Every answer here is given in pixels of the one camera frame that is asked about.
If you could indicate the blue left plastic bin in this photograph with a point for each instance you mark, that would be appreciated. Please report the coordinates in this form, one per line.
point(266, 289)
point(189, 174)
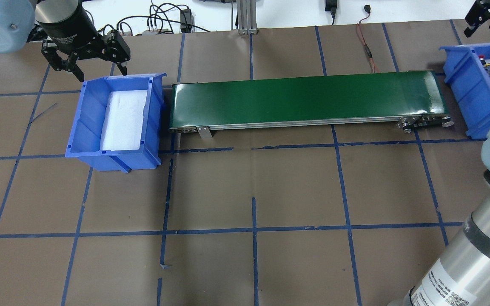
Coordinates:
point(86, 131)

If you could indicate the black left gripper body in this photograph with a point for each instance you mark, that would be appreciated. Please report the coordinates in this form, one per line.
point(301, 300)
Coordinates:
point(67, 30)

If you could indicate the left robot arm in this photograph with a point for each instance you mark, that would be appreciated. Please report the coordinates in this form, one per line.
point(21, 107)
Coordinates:
point(17, 20)

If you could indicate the blue plastic bin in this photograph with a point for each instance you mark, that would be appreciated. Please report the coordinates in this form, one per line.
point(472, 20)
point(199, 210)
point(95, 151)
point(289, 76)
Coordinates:
point(470, 85)
point(86, 131)

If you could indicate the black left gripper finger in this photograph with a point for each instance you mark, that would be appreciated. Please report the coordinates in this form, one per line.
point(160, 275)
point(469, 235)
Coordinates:
point(49, 50)
point(117, 51)

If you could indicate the red push button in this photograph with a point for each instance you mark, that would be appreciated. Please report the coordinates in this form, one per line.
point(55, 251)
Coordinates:
point(485, 64)

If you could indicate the blue right plastic bin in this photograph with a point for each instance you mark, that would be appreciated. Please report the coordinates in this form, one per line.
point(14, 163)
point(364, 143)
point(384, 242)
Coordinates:
point(470, 85)

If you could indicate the green conveyor belt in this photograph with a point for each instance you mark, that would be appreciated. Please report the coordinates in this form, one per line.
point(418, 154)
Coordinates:
point(411, 99)

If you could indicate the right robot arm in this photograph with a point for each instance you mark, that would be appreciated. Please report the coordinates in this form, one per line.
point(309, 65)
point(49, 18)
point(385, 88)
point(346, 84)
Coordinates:
point(461, 275)

